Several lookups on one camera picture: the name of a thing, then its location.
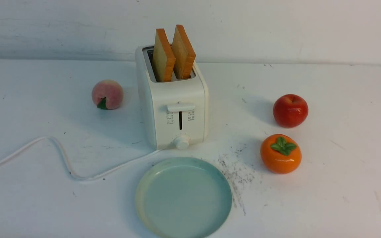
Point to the toast slice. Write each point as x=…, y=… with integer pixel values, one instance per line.
x=163, y=59
x=183, y=52

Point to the white two-slot toaster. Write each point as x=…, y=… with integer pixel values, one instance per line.
x=175, y=113

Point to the light green round plate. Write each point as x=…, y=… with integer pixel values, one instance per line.
x=183, y=197

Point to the pink peach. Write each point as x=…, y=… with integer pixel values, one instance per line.
x=107, y=94

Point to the orange persimmon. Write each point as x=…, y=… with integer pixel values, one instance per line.
x=280, y=154

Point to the red apple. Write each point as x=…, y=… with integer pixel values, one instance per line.
x=290, y=111

